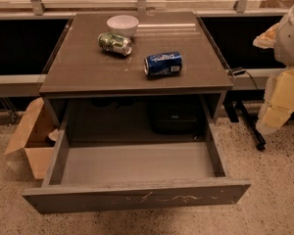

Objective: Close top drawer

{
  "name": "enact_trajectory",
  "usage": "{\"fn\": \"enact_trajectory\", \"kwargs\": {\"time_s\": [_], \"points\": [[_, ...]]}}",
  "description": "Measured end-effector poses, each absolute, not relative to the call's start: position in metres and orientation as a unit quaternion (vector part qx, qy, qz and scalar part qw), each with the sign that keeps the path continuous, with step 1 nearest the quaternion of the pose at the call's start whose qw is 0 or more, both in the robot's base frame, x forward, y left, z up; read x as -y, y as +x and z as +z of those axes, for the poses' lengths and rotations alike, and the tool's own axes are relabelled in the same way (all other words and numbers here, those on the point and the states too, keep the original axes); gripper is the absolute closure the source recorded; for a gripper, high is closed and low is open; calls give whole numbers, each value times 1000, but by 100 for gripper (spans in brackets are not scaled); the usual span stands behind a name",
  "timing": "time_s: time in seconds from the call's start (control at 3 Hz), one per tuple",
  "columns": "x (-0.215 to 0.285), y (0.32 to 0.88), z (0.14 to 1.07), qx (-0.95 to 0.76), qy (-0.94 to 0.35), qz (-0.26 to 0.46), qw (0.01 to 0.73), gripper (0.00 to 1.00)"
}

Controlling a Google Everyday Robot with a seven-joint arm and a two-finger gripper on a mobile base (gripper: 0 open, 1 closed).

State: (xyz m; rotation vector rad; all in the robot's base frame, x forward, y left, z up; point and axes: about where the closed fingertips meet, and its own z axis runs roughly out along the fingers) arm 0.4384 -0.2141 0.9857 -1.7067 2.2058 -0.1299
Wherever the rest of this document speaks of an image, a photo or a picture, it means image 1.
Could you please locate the blue pepsi can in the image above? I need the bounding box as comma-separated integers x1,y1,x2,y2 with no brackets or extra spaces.
144,52,182,76

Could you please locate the white ceramic bowl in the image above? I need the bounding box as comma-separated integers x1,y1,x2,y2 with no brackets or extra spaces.
107,15,139,38

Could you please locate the grey top drawer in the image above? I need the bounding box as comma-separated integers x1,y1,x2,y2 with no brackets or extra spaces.
23,100,250,213

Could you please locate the brown cardboard box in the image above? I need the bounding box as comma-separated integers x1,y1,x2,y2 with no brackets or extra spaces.
5,98,56,179

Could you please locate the black cable and plug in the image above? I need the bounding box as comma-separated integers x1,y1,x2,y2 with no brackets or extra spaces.
226,66,260,91

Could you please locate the grey cabinet with tabletop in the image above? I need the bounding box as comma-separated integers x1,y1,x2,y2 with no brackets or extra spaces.
40,12,232,135

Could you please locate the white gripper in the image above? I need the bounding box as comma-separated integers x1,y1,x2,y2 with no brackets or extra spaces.
253,4,294,134

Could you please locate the black stand leg with wheel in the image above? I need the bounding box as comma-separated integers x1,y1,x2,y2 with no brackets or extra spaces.
223,100,266,152

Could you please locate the green crushed soda can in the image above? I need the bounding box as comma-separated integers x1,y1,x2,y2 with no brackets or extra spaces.
98,32,132,56

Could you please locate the black device under cabinet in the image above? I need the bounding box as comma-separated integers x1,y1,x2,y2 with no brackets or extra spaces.
148,101,205,135

